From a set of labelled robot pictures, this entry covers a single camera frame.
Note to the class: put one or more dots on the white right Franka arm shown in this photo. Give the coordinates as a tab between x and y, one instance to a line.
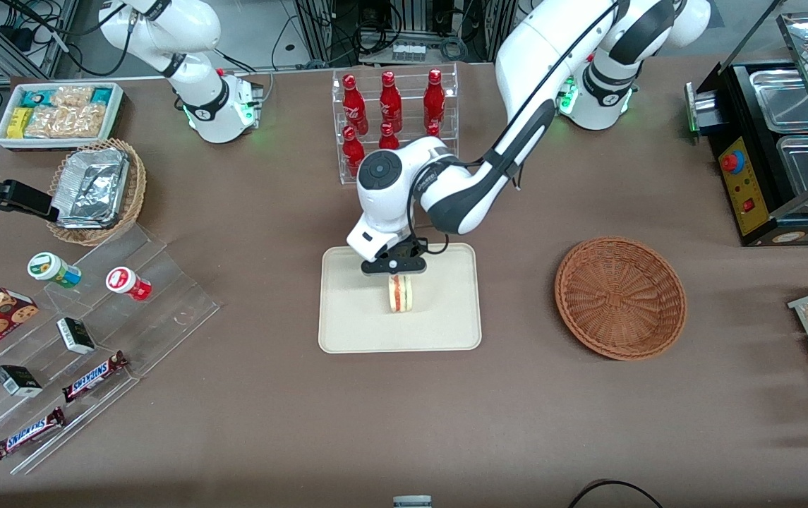
213	106

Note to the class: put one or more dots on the silver foil pack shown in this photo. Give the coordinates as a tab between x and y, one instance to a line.
93	187

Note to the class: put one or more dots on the beige plastic tray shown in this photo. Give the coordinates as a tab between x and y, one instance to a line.
361	317

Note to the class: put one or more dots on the round brown wicker basket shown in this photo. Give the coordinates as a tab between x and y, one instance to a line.
619	300

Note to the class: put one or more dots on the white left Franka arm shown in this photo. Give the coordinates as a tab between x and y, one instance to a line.
538	49

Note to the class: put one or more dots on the red lid cup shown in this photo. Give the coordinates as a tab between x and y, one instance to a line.
126	282

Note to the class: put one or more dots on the clear acrylic stepped shelf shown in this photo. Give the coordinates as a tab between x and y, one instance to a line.
164	303

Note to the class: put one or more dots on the aluminium frame stand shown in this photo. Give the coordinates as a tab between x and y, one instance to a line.
1	60

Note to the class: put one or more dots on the green lid cup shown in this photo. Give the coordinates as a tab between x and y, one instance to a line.
51	269

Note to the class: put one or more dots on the teal snack packet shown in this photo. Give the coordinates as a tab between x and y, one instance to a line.
37	97
101	95

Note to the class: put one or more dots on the white power strip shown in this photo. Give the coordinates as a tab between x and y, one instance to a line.
408	52

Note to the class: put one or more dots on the triangular sandwich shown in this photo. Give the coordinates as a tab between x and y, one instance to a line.
401	296

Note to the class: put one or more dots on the large clear cracker bag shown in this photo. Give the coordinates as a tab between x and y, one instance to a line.
68	121

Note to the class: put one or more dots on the aluminium frame cabinet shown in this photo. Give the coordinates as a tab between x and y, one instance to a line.
404	17

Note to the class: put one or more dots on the Snickers chocolate bar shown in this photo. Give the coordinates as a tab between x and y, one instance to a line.
93	376
26	433

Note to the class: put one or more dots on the yellow snack packet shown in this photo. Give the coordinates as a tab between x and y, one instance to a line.
19	122

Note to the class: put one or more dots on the small clear cracker bag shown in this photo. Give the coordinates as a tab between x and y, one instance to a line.
72	95

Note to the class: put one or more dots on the small black white box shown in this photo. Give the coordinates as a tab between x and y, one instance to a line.
75	335
17	379

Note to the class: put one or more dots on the clear acrylic bottle rack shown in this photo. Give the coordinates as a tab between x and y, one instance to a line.
339	152

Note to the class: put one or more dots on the oval light wicker basket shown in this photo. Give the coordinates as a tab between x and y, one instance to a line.
134	190

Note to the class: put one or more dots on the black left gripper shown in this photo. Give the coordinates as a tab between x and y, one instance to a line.
411	248

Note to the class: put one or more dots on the black food warmer case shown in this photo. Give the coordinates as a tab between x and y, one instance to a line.
746	197

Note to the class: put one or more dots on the grey white edge device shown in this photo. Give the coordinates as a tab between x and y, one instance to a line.
412	502

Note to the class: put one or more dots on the white rectangular snack bin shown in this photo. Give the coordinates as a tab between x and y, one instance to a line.
118	113

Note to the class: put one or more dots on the black power adapter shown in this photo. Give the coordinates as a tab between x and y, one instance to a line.
17	39

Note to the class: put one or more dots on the red cola bottle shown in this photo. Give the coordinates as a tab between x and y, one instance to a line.
435	99
390	102
433	130
352	155
389	137
354	106

